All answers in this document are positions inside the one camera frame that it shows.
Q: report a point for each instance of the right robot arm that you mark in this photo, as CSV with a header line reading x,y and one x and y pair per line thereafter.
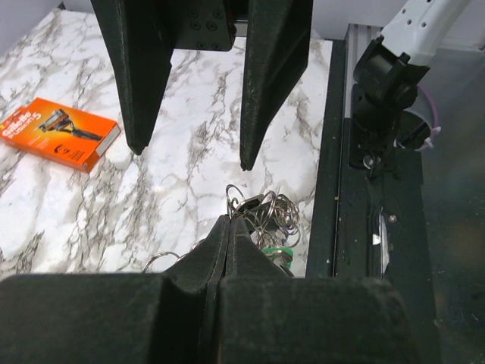
x,y
388,72

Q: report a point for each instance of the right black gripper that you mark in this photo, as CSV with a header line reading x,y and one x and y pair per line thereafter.
x,y
140,39

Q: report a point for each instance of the orange Gillette razor box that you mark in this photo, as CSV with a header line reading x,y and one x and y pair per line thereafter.
x,y
67,136

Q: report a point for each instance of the green key tag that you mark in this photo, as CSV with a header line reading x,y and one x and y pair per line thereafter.
x,y
282,253

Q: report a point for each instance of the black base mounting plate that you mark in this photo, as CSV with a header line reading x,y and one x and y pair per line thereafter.
x,y
365,226

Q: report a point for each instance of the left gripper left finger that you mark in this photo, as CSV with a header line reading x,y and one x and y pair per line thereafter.
x,y
163,317

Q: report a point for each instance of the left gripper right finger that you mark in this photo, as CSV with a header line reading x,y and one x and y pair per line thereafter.
x,y
265,316

